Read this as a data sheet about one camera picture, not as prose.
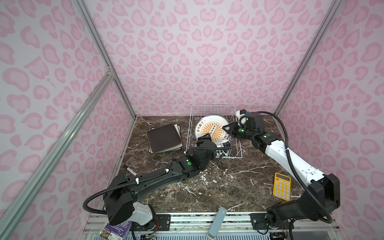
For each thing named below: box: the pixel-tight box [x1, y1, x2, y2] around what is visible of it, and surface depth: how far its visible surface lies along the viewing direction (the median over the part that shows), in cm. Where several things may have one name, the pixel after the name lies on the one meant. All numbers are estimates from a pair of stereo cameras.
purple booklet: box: [99, 220, 132, 240], surface depth 70 cm
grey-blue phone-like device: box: [207, 206, 228, 240], surface depth 75 cm
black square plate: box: [147, 123, 183, 153], surface depth 105 cm
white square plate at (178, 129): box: [148, 124, 183, 154], surface depth 100 cm
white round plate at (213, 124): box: [194, 114, 230, 144], surface depth 83 cm
